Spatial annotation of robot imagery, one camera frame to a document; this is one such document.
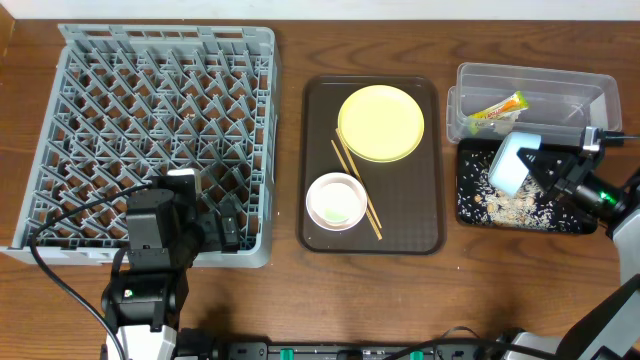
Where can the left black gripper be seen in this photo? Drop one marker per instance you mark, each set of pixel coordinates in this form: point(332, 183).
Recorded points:
point(206, 221)

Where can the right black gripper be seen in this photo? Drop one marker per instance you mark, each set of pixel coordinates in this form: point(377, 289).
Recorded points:
point(569, 173)

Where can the clear plastic bin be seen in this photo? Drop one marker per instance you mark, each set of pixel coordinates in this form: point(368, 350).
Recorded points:
point(561, 103)

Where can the wooden chopstick left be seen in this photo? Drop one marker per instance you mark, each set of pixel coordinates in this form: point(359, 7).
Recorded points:
point(367, 211)

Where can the wooden chopstick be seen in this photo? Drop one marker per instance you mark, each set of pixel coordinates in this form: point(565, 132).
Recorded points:
point(367, 211)
point(352, 166)

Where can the white tissue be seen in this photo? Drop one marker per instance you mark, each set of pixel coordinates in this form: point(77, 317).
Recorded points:
point(504, 124)

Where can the light blue bowl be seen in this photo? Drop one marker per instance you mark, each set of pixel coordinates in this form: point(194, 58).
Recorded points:
point(507, 172)

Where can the food scraps rice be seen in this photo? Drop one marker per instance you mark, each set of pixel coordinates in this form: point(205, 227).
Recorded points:
point(515, 207)

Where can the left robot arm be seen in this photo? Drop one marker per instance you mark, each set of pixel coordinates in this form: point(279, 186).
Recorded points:
point(148, 284)

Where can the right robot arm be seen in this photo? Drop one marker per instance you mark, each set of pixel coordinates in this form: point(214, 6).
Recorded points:
point(611, 329)

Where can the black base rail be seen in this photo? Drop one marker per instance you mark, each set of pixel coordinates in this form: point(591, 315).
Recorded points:
point(264, 351)

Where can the dark brown serving tray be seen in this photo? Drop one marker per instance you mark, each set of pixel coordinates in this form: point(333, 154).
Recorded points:
point(408, 194)

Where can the grey plastic dish rack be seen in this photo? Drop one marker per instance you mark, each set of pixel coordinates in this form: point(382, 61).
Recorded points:
point(130, 102)

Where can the black waste tray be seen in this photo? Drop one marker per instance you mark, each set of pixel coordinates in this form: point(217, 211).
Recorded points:
point(470, 200)

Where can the white pink bowl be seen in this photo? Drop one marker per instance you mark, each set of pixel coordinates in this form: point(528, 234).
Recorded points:
point(336, 201)

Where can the wooden chopstick right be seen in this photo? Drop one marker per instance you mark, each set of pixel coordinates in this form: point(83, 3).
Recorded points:
point(352, 166)

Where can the green snack wrapper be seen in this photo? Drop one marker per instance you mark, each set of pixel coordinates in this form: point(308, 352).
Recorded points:
point(484, 119)

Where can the yellow round plate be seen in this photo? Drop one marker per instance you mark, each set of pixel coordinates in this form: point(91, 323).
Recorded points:
point(381, 123)

